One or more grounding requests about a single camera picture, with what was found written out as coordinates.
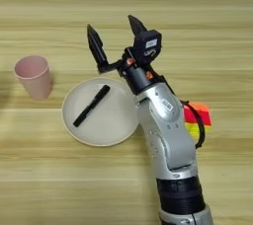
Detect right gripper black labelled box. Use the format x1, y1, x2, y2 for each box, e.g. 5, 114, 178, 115
132, 30, 163, 66

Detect beige round plate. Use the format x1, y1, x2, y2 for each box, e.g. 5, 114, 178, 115
61, 76, 141, 148

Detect black marker pen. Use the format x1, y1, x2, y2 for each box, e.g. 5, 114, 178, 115
72, 84, 112, 128

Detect pink plastic cup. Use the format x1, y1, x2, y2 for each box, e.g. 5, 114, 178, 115
13, 54, 53, 101

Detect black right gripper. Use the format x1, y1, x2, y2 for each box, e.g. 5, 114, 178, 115
86, 14, 166, 96

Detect multicoloured puzzle cube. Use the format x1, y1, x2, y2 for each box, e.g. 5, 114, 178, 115
183, 101, 212, 138

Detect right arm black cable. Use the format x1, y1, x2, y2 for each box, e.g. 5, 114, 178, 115
179, 100, 207, 150

